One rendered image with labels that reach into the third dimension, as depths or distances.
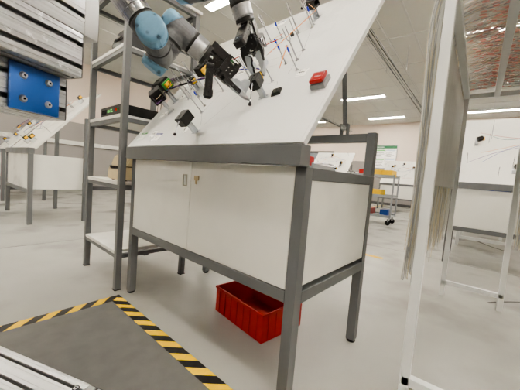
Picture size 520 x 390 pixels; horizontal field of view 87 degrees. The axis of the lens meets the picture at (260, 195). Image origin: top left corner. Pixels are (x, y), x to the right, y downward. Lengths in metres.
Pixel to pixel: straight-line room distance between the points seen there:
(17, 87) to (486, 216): 3.55
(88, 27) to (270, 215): 0.67
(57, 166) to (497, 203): 4.82
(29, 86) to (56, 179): 3.40
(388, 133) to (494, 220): 9.25
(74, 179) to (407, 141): 10.99
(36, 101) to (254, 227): 0.67
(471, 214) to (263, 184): 2.88
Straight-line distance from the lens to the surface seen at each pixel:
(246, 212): 0.99
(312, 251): 0.94
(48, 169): 4.06
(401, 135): 12.35
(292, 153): 0.82
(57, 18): 0.73
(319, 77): 1.00
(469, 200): 3.56
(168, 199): 1.41
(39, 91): 0.73
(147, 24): 0.85
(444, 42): 1.15
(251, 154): 0.93
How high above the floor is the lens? 0.76
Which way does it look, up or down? 4 degrees down
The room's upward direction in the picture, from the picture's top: 5 degrees clockwise
